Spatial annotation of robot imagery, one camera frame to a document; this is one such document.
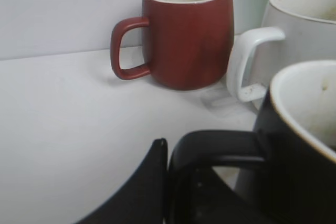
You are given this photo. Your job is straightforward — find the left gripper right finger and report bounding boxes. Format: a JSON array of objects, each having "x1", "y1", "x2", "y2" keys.
[{"x1": 183, "y1": 168, "x2": 265, "y2": 223}]

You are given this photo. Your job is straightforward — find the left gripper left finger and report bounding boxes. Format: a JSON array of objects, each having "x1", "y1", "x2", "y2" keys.
[{"x1": 79, "y1": 138, "x2": 167, "y2": 224}]

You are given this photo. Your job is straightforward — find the black mug white interior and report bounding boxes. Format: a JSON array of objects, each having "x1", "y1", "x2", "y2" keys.
[{"x1": 165, "y1": 60, "x2": 335, "y2": 223}]

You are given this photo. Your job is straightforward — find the red ceramic mug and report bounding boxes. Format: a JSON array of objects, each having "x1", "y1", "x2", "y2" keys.
[{"x1": 110, "y1": 0, "x2": 234, "y2": 90}]

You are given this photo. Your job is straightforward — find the white ceramic mug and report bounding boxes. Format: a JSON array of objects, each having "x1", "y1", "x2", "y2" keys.
[{"x1": 226, "y1": 0, "x2": 335, "y2": 108}]

